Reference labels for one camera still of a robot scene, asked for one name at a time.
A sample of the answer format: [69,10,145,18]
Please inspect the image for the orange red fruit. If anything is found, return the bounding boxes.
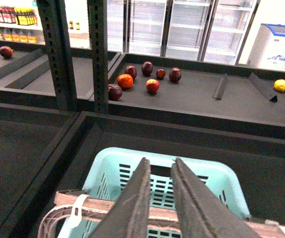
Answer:
[117,74,133,89]

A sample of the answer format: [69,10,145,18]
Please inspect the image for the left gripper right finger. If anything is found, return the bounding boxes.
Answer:
[171,157,259,238]

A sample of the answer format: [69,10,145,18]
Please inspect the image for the black divider bar right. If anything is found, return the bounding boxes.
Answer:
[248,73,278,103]

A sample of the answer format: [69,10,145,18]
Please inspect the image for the black divider bar left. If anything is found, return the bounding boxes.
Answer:
[213,74,228,100]

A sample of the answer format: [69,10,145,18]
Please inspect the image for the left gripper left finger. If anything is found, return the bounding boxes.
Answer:
[90,157,151,238]

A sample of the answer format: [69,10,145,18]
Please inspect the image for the glass door refrigerators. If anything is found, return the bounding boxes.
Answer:
[107,0,259,65]

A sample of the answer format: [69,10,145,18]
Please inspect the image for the black lower display tray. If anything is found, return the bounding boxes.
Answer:
[9,112,285,238]

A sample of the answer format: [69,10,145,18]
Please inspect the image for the black left display tray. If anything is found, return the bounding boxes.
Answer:
[0,39,122,102]

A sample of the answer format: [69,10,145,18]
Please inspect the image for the dark red apple front left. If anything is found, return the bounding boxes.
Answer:
[108,84,122,101]

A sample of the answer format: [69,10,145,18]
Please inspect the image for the white chest freezer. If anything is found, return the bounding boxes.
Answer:
[247,23,285,71]

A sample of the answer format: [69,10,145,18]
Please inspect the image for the light blue plastic basket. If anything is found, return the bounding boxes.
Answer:
[57,147,251,238]

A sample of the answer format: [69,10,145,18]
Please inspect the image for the black divider bar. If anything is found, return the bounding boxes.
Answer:
[213,74,228,100]
[248,73,278,103]

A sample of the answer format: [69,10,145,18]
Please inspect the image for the pink cable bundle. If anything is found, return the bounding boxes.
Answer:
[37,189,285,238]

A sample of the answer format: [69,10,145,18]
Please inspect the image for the yellow lemon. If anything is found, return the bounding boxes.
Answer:
[274,79,285,93]

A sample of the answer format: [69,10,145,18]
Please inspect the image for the red yellow apple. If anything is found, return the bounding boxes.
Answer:
[146,79,160,94]

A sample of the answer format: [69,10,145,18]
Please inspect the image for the white zip tie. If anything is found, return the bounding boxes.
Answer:
[68,194,89,229]

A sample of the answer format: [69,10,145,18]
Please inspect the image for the dark fruit far left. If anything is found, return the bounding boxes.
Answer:
[0,46,13,59]

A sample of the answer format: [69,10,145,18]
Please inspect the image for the black perforated shelf post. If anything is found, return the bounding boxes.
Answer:
[87,0,109,114]

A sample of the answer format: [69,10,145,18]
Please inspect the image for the black display tray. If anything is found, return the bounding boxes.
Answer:
[0,39,122,102]
[109,54,285,139]
[9,112,285,238]

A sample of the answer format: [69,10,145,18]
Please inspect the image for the dark red apple right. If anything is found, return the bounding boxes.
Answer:
[169,67,181,83]

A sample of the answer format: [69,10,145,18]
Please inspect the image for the dark red apple rear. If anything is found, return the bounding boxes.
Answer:
[141,61,153,76]

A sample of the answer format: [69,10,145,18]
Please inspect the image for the black upper display tray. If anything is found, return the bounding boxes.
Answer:
[109,54,285,139]

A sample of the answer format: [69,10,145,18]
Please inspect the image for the small dark red apple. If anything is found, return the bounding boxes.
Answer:
[156,68,166,80]

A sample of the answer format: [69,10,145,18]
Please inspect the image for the shelf with bottles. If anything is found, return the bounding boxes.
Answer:
[0,0,90,49]

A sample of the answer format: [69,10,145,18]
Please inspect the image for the black lower left tray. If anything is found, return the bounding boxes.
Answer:
[0,103,77,238]

